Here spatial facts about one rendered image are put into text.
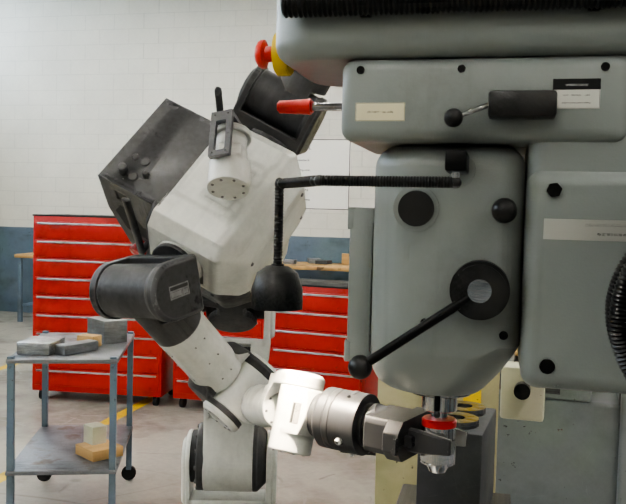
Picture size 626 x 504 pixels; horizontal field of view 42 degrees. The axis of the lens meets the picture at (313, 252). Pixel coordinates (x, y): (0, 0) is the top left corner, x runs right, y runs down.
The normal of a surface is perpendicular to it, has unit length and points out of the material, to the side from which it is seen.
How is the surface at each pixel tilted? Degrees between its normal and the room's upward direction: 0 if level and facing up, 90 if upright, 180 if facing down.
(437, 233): 90
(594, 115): 90
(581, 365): 90
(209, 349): 102
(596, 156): 90
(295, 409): 72
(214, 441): 81
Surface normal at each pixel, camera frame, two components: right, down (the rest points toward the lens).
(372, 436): -0.54, 0.03
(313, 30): -0.22, 0.04
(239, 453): 0.03, -0.11
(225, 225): 0.04, -0.48
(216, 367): 0.66, 0.26
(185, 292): 0.83, -0.01
